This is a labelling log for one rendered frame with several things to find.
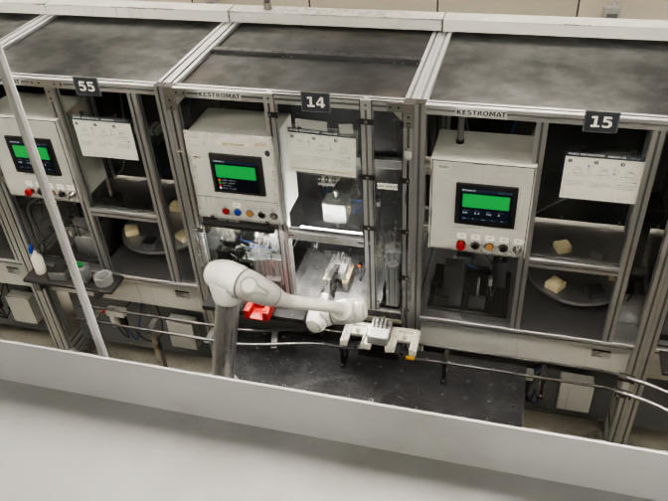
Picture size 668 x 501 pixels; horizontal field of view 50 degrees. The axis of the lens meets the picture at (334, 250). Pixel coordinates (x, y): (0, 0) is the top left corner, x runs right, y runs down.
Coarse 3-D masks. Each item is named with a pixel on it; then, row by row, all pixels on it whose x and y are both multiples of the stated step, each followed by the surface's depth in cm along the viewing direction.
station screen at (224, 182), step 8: (216, 160) 317; (224, 160) 316; (216, 176) 323; (256, 176) 317; (216, 184) 326; (224, 184) 324; (232, 184) 323; (240, 184) 322; (248, 184) 321; (256, 184) 320; (248, 192) 324; (256, 192) 322
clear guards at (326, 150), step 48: (288, 96) 292; (288, 144) 306; (336, 144) 300; (384, 144) 294; (288, 192) 322; (336, 192) 315; (384, 192) 308; (240, 240) 347; (336, 240) 331; (384, 240) 324; (384, 288) 341
